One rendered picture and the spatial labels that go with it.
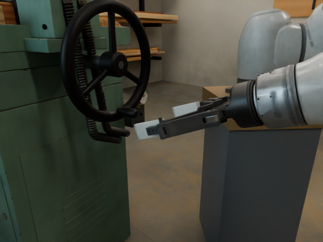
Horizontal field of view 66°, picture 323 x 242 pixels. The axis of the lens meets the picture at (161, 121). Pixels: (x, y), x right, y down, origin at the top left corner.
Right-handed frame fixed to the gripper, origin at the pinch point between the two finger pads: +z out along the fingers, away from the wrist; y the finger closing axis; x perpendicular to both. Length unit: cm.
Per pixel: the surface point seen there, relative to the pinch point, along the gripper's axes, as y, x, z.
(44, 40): 7.5, -23.6, 18.8
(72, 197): 0.8, 18.9, 43.3
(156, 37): -340, -92, 222
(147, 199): -51, 51, 66
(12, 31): 9.6, -28.2, 26.2
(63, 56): 9.9, -17.7, 10.9
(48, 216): 9.3, 20.5, 44.0
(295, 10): -325, -48, 7
